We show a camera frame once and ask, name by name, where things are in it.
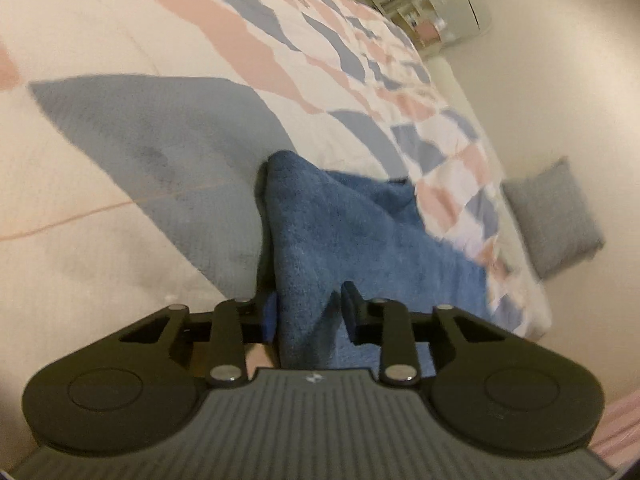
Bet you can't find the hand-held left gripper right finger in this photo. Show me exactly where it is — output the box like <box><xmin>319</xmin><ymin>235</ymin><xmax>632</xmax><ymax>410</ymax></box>
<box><xmin>341</xmin><ymin>281</ymin><xmax>521</xmax><ymax>386</ymax></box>

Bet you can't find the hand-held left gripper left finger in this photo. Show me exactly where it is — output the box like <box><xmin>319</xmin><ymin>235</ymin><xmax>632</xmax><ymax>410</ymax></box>
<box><xmin>120</xmin><ymin>292</ymin><xmax>278</xmax><ymax>388</ymax></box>

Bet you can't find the blue towel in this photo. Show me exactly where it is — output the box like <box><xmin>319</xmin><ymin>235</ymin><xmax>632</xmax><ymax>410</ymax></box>
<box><xmin>262</xmin><ymin>150</ymin><xmax>496</xmax><ymax>372</ymax></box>

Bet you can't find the grey pillow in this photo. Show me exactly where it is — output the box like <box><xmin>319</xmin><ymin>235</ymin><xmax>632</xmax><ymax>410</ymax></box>
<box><xmin>501</xmin><ymin>156</ymin><xmax>607</xmax><ymax>281</ymax></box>

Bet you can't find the white bedside shelf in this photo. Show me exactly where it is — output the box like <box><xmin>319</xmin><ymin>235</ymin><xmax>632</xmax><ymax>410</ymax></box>
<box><xmin>379</xmin><ymin>0</ymin><xmax>493</xmax><ymax>57</ymax></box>

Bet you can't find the checkered bear print blanket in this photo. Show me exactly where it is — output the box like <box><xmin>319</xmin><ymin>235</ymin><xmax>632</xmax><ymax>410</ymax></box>
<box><xmin>0</xmin><ymin>0</ymin><xmax>553</xmax><ymax>461</ymax></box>

